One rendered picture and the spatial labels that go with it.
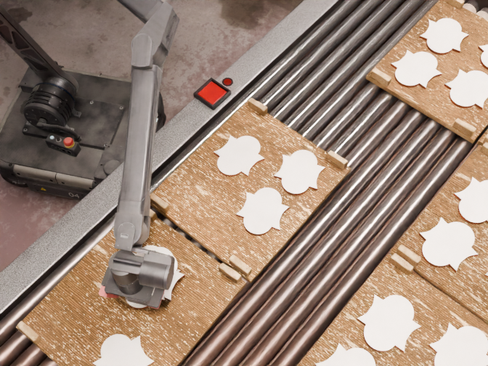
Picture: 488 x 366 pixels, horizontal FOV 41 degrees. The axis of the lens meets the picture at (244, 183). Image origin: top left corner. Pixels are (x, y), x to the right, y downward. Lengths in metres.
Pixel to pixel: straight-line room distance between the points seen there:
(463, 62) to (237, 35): 1.52
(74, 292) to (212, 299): 0.33
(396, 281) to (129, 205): 0.66
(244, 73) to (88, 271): 0.73
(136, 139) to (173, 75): 1.79
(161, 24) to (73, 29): 2.05
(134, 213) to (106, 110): 1.42
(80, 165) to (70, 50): 0.87
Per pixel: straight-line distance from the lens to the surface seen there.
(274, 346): 1.52
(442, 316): 1.58
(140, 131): 1.35
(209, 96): 1.84
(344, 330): 1.53
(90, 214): 1.70
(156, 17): 1.39
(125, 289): 1.40
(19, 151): 2.72
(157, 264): 1.32
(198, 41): 3.25
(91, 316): 1.57
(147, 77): 1.37
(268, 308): 1.55
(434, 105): 1.88
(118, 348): 1.52
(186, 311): 1.53
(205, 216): 1.63
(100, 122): 2.68
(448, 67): 1.98
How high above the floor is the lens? 2.38
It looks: 59 degrees down
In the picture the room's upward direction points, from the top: 1 degrees counter-clockwise
